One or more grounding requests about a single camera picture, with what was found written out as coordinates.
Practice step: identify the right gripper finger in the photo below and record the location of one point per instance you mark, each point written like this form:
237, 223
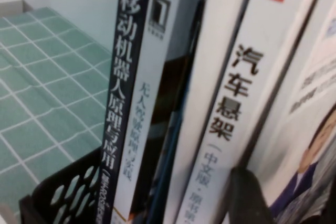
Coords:
249, 200

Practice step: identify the robot magazine with man cover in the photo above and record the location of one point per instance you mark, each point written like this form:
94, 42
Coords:
315, 103

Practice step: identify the white spine suspension book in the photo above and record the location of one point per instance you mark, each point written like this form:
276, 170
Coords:
249, 37

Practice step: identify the navy spine robotics book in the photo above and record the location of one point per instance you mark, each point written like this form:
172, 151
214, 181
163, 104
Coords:
123, 77

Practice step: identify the grey-white spine book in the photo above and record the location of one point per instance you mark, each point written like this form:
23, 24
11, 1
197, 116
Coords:
155, 51

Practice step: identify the black plastic book holder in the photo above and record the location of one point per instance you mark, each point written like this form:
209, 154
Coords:
34, 203

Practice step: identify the green checked tablecloth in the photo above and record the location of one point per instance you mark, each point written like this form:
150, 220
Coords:
39, 90

